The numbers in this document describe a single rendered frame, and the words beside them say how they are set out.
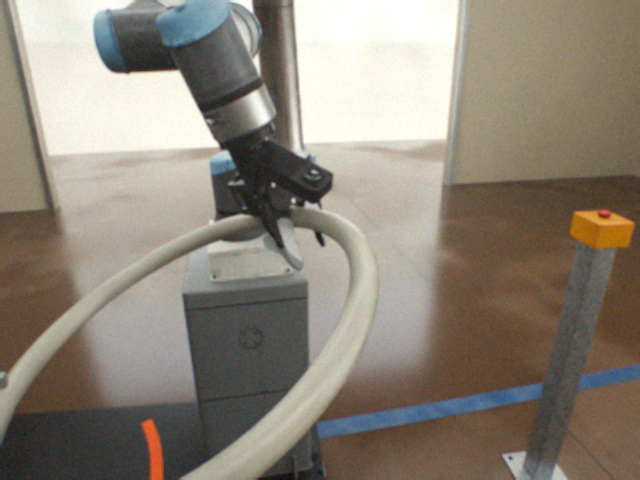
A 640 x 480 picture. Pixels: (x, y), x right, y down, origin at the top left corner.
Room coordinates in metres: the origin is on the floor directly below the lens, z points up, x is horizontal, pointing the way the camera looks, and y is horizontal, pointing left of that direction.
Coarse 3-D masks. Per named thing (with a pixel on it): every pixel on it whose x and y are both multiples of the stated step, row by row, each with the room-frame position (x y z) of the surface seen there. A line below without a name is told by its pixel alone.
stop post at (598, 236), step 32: (576, 224) 1.27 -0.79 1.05; (608, 224) 1.18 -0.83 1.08; (576, 256) 1.26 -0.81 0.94; (608, 256) 1.20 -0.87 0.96; (576, 288) 1.23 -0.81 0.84; (576, 320) 1.20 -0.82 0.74; (576, 352) 1.20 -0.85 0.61; (544, 384) 1.27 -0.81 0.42; (576, 384) 1.20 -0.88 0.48; (544, 416) 1.23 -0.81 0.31; (544, 448) 1.20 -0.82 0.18
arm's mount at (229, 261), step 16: (256, 240) 1.34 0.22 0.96; (208, 256) 1.26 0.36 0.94; (224, 256) 1.27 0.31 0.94; (240, 256) 1.28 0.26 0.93; (256, 256) 1.29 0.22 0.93; (272, 256) 1.30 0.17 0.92; (224, 272) 1.27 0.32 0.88; (240, 272) 1.28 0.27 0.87; (256, 272) 1.29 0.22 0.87; (272, 272) 1.30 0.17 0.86; (288, 272) 1.31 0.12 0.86
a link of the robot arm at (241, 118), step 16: (256, 96) 0.57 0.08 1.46; (208, 112) 0.56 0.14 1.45; (224, 112) 0.55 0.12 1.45; (240, 112) 0.55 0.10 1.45; (256, 112) 0.56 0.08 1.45; (272, 112) 0.59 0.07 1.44; (208, 128) 0.58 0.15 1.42; (224, 128) 0.56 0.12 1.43; (240, 128) 0.55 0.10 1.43; (256, 128) 0.56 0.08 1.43
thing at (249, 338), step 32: (192, 256) 1.46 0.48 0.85; (192, 288) 1.22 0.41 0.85; (224, 288) 1.22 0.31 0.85; (256, 288) 1.23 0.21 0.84; (288, 288) 1.25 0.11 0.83; (192, 320) 1.19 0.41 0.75; (224, 320) 1.21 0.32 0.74; (256, 320) 1.23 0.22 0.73; (288, 320) 1.25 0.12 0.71; (192, 352) 1.19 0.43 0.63; (224, 352) 1.21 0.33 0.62; (256, 352) 1.23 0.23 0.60; (288, 352) 1.25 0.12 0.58; (224, 384) 1.20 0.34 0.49; (256, 384) 1.23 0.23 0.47; (288, 384) 1.25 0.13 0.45; (224, 416) 1.20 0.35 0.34; (256, 416) 1.23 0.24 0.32; (224, 448) 1.20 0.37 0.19
